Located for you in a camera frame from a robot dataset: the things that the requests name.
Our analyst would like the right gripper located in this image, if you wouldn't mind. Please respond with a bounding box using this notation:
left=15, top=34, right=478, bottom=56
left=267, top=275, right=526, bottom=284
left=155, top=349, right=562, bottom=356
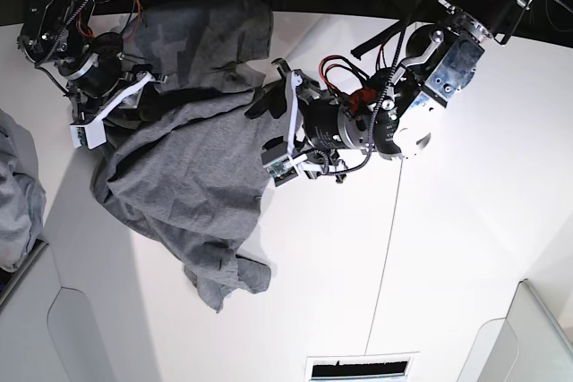
left=66, top=53, right=167, bottom=130

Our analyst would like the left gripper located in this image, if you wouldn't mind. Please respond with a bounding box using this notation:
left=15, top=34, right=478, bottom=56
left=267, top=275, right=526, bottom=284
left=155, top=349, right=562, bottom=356
left=244, top=58, right=378, bottom=181

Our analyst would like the grey t-shirt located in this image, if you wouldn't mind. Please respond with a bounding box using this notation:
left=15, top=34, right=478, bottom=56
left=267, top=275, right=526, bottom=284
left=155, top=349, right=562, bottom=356
left=91, top=0, right=287, bottom=310

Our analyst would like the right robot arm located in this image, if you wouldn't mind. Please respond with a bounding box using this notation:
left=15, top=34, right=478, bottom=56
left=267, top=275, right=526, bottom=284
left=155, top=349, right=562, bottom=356
left=18, top=0, right=167, bottom=125

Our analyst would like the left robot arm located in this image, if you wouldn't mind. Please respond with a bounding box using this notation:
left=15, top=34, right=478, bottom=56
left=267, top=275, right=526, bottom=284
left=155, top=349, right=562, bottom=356
left=247, top=0, right=534, bottom=186

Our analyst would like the grey clothes pile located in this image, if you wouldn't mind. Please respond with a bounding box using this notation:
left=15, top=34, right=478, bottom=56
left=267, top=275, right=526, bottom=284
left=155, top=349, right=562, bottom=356
left=1, top=112, right=46, bottom=273

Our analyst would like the white bin left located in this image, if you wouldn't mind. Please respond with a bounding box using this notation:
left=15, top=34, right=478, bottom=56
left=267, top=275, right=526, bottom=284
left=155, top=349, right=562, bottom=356
left=0, top=238, right=108, bottom=382

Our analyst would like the white bin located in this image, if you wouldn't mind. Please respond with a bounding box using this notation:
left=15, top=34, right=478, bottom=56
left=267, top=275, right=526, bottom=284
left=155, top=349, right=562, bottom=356
left=0, top=238, right=108, bottom=382
left=458, top=279, right=572, bottom=382

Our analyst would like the white bin right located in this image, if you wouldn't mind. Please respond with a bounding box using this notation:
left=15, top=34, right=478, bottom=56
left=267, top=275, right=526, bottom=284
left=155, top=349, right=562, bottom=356
left=458, top=279, right=572, bottom=382

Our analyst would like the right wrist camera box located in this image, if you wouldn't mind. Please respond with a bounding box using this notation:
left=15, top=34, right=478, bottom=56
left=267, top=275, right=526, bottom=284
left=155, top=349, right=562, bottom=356
left=69, top=120, right=107, bottom=149

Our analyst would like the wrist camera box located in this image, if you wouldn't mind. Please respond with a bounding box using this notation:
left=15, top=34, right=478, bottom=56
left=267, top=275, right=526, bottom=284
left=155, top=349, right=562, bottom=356
left=261, top=137, right=299, bottom=187
left=69, top=120, right=107, bottom=149

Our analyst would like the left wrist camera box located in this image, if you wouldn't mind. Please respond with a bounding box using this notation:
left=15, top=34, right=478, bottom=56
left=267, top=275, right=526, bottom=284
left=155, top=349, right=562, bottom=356
left=261, top=137, right=299, bottom=187

